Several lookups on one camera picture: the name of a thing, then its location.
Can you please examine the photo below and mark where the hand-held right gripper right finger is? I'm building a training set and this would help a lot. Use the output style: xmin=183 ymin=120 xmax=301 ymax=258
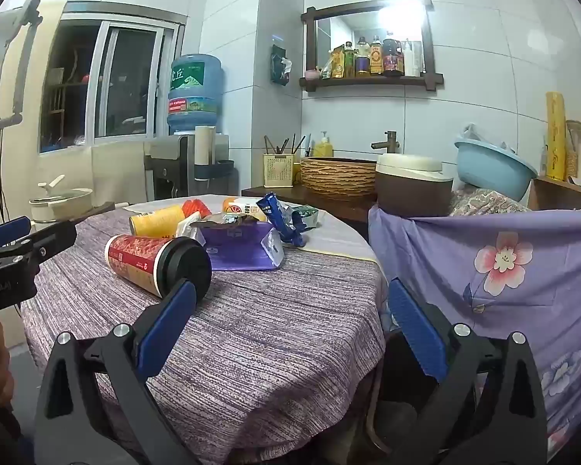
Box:
xmin=382 ymin=276 xmax=548 ymax=465

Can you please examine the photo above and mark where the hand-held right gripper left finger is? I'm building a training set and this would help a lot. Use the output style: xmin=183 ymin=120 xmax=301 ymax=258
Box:
xmin=34 ymin=278 xmax=199 ymax=465

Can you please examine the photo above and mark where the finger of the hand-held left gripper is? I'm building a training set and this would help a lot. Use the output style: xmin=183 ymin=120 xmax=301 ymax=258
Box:
xmin=0 ymin=220 xmax=78 ymax=277
xmin=0 ymin=215 xmax=32 ymax=251

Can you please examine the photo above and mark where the white tissue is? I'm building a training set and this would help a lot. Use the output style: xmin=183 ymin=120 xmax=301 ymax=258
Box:
xmin=175 ymin=213 xmax=209 ymax=248

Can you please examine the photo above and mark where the cream pot with lid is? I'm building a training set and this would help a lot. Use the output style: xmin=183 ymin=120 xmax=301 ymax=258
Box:
xmin=29 ymin=175 xmax=95 ymax=224

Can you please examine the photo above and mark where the red cup with black lid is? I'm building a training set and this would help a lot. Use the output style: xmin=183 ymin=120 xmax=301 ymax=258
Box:
xmin=104 ymin=234 xmax=213 ymax=301

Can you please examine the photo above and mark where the purple floral sheet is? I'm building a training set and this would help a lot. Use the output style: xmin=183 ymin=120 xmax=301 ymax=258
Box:
xmin=368 ymin=203 xmax=581 ymax=461

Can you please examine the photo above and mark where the striped purple tablecloth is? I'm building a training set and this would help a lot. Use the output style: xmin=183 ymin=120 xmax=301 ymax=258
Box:
xmin=22 ymin=194 xmax=388 ymax=465

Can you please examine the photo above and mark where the purple snack packet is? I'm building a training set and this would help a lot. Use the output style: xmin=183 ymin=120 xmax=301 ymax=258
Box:
xmin=194 ymin=218 xmax=285 ymax=272

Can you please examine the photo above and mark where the yellow orange snack can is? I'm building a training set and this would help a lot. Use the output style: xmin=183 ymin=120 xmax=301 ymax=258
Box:
xmin=128 ymin=204 xmax=186 ymax=238

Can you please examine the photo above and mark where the dark foil wrapper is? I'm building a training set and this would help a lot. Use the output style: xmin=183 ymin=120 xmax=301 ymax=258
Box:
xmin=196 ymin=212 xmax=260 ymax=229

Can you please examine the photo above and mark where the red orange wrapper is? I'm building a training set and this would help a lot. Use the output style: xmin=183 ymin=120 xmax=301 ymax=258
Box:
xmin=181 ymin=198 xmax=213 ymax=219

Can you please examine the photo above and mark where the brown and cream rice cooker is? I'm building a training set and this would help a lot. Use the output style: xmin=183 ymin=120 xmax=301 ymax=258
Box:
xmin=374 ymin=153 xmax=454 ymax=219

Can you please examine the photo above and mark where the paisley cloth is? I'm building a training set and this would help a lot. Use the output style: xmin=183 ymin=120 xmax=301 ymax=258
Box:
xmin=448 ymin=186 xmax=533 ymax=216

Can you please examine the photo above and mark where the juice bottle with orange label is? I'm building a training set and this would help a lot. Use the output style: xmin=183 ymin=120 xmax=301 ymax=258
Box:
xmin=222 ymin=196 xmax=268 ymax=222

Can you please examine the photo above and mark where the white water dispenser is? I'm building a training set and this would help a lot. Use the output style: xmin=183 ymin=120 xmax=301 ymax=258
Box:
xmin=144 ymin=133 xmax=235 ymax=199

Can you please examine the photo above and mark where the dark wooden counter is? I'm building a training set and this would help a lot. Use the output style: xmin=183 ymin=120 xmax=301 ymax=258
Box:
xmin=241 ymin=185 xmax=383 ymax=226

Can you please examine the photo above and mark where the green small packet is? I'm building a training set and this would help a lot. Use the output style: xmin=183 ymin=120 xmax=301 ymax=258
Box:
xmin=290 ymin=205 xmax=320 ymax=231

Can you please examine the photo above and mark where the blue crumpled wrapper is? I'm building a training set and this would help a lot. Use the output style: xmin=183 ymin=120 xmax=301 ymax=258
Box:
xmin=256 ymin=192 xmax=311 ymax=248

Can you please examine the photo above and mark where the woven basket basin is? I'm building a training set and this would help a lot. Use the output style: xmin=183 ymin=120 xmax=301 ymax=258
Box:
xmin=300 ymin=156 xmax=378 ymax=199

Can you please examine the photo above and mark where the light blue plastic basin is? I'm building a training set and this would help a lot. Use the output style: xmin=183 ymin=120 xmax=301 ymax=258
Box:
xmin=454 ymin=138 xmax=539 ymax=203

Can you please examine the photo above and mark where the sliding window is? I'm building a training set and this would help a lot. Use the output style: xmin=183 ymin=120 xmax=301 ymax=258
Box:
xmin=39 ymin=2 xmax=187 ymax=153

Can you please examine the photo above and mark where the bronze faucet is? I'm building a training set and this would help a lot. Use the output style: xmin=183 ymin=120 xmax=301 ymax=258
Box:
xmin=371 ymin=131 xmax=399 ymax=158

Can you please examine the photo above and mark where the wooden shelf board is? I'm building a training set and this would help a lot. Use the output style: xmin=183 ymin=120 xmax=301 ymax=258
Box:
xmin=528 ymin=176 xmax=581 ymax=211

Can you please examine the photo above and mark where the beige chopstick holder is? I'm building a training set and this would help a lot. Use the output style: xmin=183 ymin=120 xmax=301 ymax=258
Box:
xmin=263 ymin=152 xmax=295 ymax=188

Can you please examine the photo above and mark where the yellow soap pump bottle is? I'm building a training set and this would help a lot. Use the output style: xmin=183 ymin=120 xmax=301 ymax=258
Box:
xmin=313 ymin=131 xmax=334 ymax=158

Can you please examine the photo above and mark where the bundle of dark chopsticks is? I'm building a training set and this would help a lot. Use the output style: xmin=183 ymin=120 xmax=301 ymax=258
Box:
xmin=264 ymin=133 xmax=307 ymax=156

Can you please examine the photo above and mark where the blue water jug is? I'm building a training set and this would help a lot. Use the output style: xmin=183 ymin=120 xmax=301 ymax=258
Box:
xmin=167 ymin=53 xmax=225 ymax=134

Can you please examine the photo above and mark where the glass storage jar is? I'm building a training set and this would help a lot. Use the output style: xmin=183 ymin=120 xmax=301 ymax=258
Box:
xmin=566 ymin=120 xmax=581 ymax=180

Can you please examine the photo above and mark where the yellow wrapped roll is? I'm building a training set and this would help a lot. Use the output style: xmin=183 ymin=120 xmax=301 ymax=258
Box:
xmin=545 ymin=91 xmax=567 ymax=180

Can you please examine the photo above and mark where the white plastic bottle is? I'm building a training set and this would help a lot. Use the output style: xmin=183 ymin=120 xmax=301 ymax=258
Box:
xmin=403 ymin=39 xmax=423 ymax=77

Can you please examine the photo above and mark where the dark bottle with purple label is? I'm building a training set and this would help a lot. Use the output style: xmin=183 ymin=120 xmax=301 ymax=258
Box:
xmin=382 ymin=39 xmax=406 ymax=77

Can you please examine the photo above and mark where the dark bottle with blue label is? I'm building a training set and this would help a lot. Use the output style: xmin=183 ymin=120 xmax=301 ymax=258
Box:
xmin=355 ymin=36 xmax=371 ymax=77

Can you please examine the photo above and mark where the yellow seasoning packet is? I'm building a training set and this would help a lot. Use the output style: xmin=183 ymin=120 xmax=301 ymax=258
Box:
xmin=330 ymin=45 xmax=347 ymax=79

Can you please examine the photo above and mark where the wood framed mirror shelf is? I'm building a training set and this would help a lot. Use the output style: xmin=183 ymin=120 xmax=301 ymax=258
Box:
xmin=300 ymin=0 xmax=443 ymax=93

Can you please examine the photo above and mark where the ring light stand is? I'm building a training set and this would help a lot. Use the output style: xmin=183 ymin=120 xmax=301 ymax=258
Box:
xmin=0 ymin=0 xmax=49 ymax=233

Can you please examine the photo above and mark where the dark green wall packet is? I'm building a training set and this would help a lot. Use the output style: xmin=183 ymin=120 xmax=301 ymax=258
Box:
xmin=270 ymin=45 xmax=292 ymax=87

